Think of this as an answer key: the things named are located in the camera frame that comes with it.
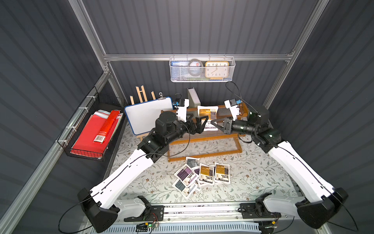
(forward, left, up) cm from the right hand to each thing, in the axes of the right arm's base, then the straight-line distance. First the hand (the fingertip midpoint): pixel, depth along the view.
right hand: (212, 124), depth 63 cm
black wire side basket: (+19, +62, -3) cm, 65 cm away
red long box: (+10, +51, -7) cm, 53 cm away
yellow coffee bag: (-9, +1, -34) cm, 36 cm away
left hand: (+1, +5, +4) cm, 6 cm away
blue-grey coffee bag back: (-2, +9, -35) cm, 36 cm away
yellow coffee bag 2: (-9, -9, -35) cm, 37 cm away
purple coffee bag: (-10, +12, -34) cm, 38 cm away
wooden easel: (+28, +41, -6) cm, 50 cm away
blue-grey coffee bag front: (-18, +13, -36) cm, 43 cm away
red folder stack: (-5, +60, -9) cm, 61 cm away
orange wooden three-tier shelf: (+12, 0, -37) cm, 39 cm away
